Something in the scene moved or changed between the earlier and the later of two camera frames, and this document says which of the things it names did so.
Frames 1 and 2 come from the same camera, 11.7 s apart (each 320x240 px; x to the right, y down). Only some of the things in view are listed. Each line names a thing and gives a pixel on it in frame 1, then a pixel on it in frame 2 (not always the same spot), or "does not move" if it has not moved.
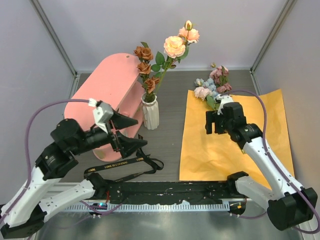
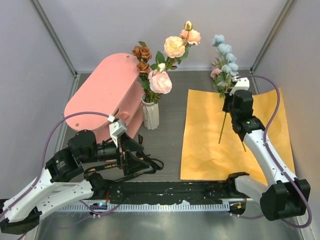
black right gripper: x=212 y=116 -> x=227 y=98
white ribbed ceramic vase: x=151 y=114 does not move
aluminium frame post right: x=285 y=12 does not move
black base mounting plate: x=157 y=191 does not move
